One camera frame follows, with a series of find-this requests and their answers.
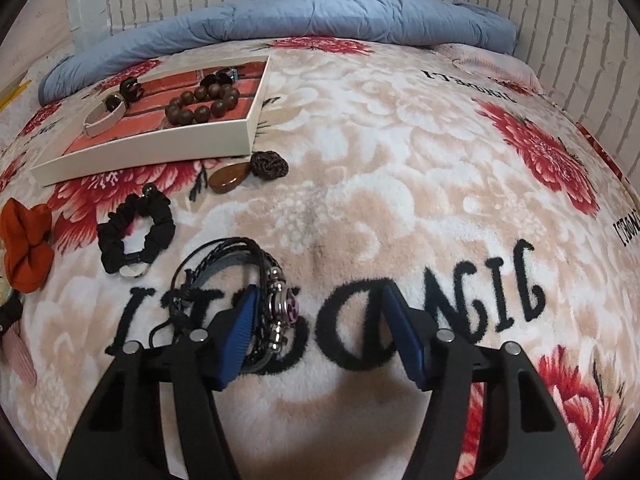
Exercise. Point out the dark brown hair claw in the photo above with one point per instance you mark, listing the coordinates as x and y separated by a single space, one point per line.
131 90

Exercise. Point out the rolled blue quilt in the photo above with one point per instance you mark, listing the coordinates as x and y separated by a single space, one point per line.
412 23

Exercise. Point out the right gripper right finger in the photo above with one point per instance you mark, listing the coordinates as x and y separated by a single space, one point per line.
523 434

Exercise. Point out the brown teardrop stone pendant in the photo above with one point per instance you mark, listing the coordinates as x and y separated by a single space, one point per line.
225 179

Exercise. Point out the white tray with brick liner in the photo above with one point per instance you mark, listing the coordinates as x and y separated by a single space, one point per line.
91 141

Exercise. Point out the pink floral pillow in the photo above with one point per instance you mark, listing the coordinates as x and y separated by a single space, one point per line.
503 68

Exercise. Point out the floral fleece bed blanket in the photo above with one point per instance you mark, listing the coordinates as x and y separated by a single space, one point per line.
488 207

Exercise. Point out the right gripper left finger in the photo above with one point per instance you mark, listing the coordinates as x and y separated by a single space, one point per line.
119 434

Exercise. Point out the yellow strip at bedside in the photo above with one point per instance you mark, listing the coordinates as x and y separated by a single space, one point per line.
8 95

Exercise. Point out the black scrunchie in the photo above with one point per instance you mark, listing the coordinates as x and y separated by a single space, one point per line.
136 233

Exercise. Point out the orange fabric scrunchie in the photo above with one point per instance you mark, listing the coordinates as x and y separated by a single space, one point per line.
25 234

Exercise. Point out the clear plastic sheet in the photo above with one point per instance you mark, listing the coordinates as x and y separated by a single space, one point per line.
89 22

